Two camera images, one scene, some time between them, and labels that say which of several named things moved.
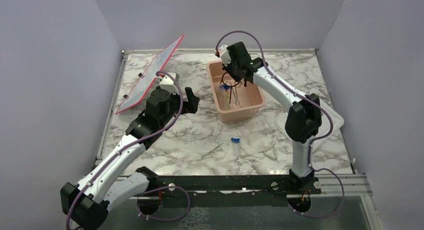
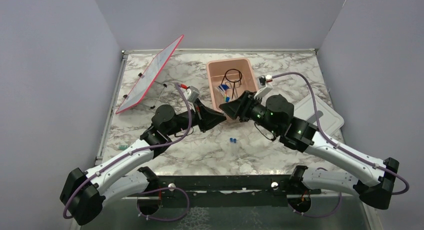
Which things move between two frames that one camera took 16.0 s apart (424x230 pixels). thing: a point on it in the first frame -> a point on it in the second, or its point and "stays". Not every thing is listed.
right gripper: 227,67 -> 241,106
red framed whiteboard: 141,90 stays
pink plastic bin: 234,101 stays
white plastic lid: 325,126 stays
